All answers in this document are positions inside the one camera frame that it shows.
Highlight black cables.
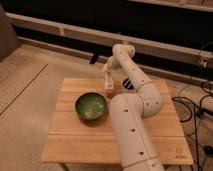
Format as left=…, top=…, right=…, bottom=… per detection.
left=171, top=79, right=213, bottom=171

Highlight white bottle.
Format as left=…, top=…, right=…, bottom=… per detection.
left=105, top=74, right=114, bottom=91

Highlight striped black white cup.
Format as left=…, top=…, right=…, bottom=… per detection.
left=122, top=79, right=133, bottom=90

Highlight green bowl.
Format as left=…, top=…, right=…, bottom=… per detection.
left=75, top=92, right=107, bottom=120

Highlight wooden table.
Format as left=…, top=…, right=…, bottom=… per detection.
left=41, top=78, right=193, bottom=171

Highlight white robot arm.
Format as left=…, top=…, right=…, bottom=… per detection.
left=103, top=44, right=165, bottom=171

